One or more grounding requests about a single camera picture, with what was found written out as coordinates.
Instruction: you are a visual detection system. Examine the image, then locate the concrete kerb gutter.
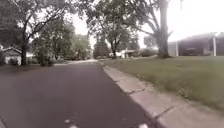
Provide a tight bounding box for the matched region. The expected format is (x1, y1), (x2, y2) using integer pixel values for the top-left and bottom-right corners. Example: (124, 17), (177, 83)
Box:
(101, 64), (224, 128)

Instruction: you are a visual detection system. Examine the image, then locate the grey asphalt road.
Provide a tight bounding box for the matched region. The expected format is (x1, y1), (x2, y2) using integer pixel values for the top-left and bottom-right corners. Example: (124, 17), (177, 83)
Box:
(0, 59), (158, 128)

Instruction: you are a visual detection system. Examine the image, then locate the tall thick-trunked tree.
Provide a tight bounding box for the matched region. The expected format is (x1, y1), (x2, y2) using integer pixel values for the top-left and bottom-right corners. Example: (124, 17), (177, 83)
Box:
(76, 0), (185, 60)

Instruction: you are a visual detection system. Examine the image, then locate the grass lawn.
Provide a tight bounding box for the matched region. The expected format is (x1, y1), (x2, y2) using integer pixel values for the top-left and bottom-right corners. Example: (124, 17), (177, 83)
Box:
(99, 55), (224, 113)

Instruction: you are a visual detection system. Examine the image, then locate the green bush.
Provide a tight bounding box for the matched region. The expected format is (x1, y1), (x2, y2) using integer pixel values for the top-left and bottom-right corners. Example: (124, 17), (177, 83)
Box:
(34, 46), (56, 67)

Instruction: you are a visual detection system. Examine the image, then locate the house with pale posts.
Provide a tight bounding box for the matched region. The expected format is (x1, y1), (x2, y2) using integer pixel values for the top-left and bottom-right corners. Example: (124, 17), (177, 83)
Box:
(167, 31), (224, 58)

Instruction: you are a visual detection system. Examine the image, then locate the large forked tree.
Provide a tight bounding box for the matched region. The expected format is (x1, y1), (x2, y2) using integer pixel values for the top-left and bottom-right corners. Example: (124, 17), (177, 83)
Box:
(0, 0), (78, 66)

